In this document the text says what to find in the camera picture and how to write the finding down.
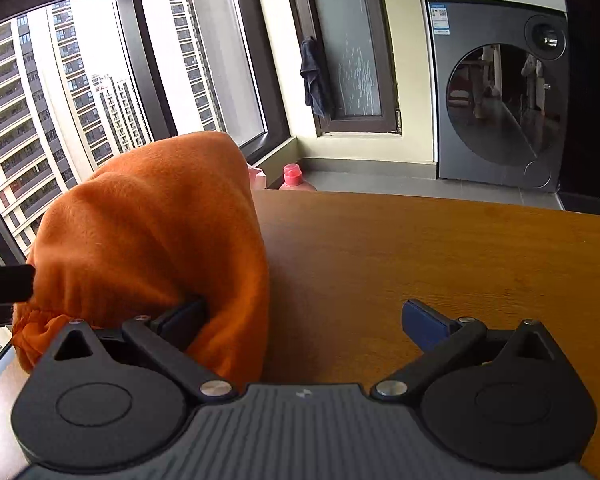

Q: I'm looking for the orange pumpkin costume garment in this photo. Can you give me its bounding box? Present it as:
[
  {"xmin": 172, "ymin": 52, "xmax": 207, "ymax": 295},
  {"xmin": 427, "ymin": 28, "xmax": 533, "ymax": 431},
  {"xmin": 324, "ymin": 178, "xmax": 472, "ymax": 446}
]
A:
[{"xmin": 12, "ymin": 132, "xmax": 270, "ymax": 387}]

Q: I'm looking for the pink cap detergent bottle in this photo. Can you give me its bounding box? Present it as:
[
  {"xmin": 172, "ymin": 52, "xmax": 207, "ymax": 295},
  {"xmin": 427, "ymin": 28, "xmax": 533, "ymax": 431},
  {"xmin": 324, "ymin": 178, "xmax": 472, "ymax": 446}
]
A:
[{"xmin": 280, "ymin": 164, "xmax": 315, "ymax": 191}]

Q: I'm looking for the grey front-load washing machine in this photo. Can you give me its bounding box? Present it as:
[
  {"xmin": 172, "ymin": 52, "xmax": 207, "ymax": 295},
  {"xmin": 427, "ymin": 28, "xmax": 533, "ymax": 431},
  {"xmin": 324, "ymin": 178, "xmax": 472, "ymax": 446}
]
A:
[{"xmin": 425, "ymin": 0, "xmax": 569, "ymax": 193}]

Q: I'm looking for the brown framed frosted window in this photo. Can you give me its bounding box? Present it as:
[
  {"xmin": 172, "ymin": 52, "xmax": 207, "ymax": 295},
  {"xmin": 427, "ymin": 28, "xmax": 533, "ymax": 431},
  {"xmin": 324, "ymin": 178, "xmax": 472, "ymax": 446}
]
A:
[{"xmin": 291, "ymin": 0, "xmax": 399, "ymax": 134}]

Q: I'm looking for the dark cloth on window handle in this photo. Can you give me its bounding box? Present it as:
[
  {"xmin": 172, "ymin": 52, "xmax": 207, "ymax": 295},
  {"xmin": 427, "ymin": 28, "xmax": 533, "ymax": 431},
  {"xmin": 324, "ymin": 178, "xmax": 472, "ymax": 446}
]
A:
[{"xmin": 300, "ymin": 37, "xmax": 332, "ymax": 118}]

